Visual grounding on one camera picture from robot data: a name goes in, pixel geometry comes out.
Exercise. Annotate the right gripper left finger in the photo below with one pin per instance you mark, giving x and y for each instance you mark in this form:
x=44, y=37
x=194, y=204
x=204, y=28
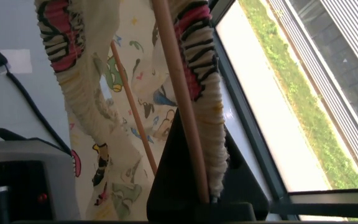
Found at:
x=172, y=186

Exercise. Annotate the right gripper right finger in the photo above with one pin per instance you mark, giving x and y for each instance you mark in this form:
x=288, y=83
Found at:
x=244, y=196

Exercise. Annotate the pink clothes hanger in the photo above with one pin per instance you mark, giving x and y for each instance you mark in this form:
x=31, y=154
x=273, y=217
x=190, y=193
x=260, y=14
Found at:
x=179, y=87

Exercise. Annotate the cream printed garment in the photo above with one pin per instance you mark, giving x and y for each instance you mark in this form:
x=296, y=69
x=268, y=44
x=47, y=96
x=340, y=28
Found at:
x=82, y=93

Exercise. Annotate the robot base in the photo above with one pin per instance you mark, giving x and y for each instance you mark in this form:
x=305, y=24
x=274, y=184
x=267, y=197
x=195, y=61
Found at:
x=26, y=186

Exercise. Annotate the window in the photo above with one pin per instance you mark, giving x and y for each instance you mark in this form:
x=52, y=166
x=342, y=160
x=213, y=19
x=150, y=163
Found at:
x=275, y=93

